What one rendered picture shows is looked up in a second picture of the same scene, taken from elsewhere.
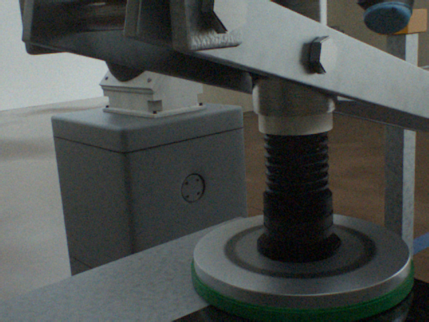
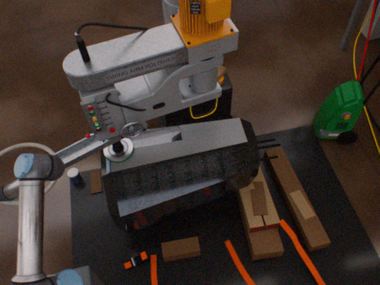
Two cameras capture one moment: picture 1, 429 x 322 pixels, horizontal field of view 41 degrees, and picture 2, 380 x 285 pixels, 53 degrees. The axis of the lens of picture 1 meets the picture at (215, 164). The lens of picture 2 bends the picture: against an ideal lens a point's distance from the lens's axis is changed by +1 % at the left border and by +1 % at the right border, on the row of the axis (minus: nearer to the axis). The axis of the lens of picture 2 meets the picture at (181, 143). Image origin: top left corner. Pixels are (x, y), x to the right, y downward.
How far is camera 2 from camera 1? 2.79 m
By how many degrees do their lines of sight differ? 106
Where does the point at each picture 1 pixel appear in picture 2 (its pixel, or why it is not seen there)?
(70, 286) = (146, 161)
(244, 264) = (127, 146)
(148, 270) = (135, 160)
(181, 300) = (136, 151)
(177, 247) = (127, 165)
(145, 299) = (139, 153)
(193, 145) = not seen: hidden behind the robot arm
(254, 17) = not seen: hidden behind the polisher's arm
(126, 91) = not seen: outside the picture
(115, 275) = (140, 161)
